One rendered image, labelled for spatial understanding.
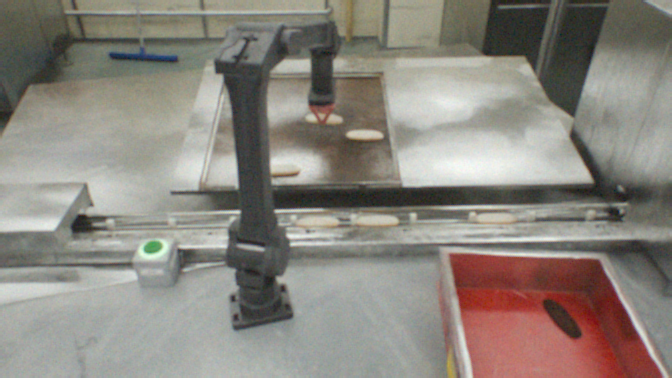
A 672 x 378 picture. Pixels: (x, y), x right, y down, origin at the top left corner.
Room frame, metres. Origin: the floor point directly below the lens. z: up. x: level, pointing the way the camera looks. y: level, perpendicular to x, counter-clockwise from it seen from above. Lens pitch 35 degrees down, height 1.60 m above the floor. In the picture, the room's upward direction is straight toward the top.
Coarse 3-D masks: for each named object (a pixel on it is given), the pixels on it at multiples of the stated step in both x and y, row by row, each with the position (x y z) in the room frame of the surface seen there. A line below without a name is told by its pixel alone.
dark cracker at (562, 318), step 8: (544, 304) 0.69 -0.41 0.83; (552, 304) 0.69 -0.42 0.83; (552, 312) 0.67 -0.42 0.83; (560, 312) 0.67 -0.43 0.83; (560, 320) 0.65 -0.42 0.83; (568, 320) 0.65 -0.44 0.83; (560, 328) 0.63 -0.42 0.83; (568, 328) 0.63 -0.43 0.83; (576, 328) 0.63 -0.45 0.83; (576, 336) 0.61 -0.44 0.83
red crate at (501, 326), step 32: (480, 288) 0.74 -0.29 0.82; (480, 320) 0.65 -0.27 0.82; (512, 320) 0.65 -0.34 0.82; (544, 320) 0.66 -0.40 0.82; (576, 320) 0.66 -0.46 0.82; (448, 352) 0.57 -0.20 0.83; (480, 352) 0.58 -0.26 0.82; (512, 352) 0.58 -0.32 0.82; (544, 352) 0.58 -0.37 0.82; (576, 352) 0.58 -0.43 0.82; (608, 352) 0.58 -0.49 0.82
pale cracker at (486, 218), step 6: (480, 216) 0.94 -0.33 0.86; (486, 216) 0.93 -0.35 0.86; (492, 216) 0.93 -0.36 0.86; (498, 216) 0.93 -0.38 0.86; (504, 216) 0.93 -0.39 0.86; (510, 216) 0.94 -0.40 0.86; (480, 222) 0.92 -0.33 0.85; (486, 222) 0.92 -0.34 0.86; (492, 222) 0.92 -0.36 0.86; (498, 222) 0.92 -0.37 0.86; (504, 222) 0.92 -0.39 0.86; (510, 222) 0.92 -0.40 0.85
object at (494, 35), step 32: (448, 0) 3.47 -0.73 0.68; (480, 0) 2.77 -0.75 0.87; (512, 0) 2.60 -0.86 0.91; (544, 0) 2.61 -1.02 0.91; (576, 0) 2.61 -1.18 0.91; (608, 0) 2.62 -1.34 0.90; (448, 32) 3.37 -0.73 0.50; (480, 32) 2.68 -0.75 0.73; (512, 32) 2.60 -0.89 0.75; (544, 32) 2.61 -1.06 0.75; (576, 32) 2.61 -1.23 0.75; (576, 64) 2.61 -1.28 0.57; (576, 96) 2.61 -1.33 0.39
